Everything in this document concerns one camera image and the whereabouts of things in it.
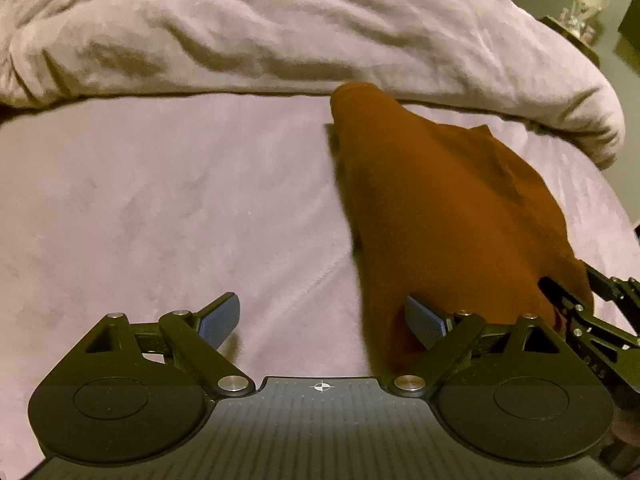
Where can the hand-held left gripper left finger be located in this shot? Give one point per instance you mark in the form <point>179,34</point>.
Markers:
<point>220,320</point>

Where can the decorative ornament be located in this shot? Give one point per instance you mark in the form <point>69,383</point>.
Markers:
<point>584,7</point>

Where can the rumpled grey duvet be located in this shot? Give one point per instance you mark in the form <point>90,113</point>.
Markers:
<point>300,30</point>

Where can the rust brown shirt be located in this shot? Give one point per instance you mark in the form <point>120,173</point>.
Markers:
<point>440,200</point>

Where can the wooden shelf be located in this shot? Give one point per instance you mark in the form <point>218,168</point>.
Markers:
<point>575,35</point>

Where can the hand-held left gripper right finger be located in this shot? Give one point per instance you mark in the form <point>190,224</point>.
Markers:
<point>425,320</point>

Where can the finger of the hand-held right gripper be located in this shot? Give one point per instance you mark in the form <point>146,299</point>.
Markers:
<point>575,310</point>
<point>617,285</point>

